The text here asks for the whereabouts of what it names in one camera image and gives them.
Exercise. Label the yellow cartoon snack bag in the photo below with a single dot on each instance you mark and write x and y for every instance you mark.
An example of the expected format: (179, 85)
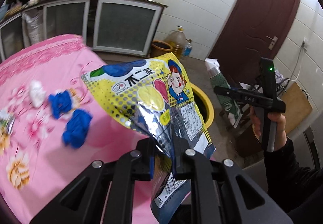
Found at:
(141, 92)

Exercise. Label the pink floral tablecloth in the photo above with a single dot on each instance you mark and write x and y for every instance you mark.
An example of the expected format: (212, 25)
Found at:
(45, 163)

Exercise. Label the green woven sack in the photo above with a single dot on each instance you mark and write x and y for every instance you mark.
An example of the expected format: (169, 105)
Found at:
(222, 80)

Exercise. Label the large cooking oil jug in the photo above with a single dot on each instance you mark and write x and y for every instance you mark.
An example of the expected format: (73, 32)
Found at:
(176, 42)

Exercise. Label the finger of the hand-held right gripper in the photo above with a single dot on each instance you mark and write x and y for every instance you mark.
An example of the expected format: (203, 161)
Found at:
(227, 92)

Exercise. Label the person's right forearm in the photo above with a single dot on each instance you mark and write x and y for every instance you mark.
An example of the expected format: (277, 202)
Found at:
(290, 176)

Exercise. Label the white woven sack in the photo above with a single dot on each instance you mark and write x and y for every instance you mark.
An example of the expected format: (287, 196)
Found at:
(32, 27)

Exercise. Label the kitchen counter cabinet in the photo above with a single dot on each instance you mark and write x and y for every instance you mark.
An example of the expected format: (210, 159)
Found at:
(126, 24)

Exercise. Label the brown ceramic crock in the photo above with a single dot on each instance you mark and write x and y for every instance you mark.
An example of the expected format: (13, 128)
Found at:
(160, 48)

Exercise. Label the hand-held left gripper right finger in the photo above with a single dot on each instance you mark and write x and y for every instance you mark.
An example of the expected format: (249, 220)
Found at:
(180, 163)

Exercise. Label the crumpled white tissue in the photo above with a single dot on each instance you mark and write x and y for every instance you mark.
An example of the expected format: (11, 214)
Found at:
(37, 92)

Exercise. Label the clear water bottle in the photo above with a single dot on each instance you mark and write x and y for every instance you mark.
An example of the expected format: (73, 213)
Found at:
(187, 49)

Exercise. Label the blue crumpled shoe cover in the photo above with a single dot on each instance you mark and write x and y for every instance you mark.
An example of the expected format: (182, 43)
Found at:
(60, 104)
(77, 128)

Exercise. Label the wooden board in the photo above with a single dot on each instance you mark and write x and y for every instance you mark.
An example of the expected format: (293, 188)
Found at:
(297, 107)

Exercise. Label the brown wooden door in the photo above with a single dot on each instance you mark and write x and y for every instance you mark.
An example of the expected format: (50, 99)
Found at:
(252, 11)

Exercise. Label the person's right hand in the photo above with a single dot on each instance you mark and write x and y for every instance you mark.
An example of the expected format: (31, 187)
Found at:
(281, 130)

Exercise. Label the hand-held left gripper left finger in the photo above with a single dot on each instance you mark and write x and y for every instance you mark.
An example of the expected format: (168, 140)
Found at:
(152, 168)

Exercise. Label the yellow basin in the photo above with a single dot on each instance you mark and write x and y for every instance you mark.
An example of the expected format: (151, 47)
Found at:
(205, 105)

